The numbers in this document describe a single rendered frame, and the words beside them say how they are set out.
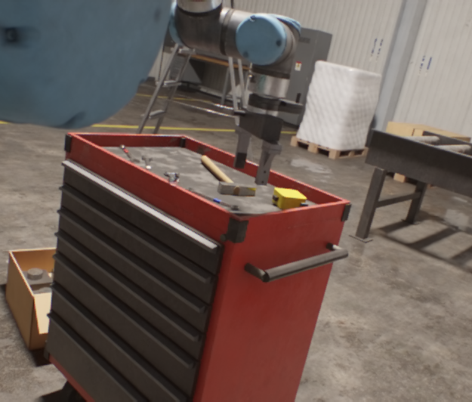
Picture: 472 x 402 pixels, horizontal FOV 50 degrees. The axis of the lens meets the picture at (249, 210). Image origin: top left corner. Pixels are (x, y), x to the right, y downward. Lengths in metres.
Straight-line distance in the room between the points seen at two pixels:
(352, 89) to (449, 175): 3.98
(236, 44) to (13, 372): 1.53
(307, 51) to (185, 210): 9.07
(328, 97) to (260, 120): 6.73
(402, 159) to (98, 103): 3.89
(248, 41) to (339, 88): 6.81
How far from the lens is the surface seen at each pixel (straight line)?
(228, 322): 1.22
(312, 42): 10.14
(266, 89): 1.14
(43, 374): 2.13
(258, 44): 1.01
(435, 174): 4.07
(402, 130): 7.36
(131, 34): 0.33
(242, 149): 1.26
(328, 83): 7.89
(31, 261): 2.53
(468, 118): 9.25
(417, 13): 9.59
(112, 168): 1.43
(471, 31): 9.43
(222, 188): 1.38
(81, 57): 0.30
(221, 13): 1.06
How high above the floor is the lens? 1.29
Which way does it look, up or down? 17 degrees down
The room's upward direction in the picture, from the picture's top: 12 degrees clockwise
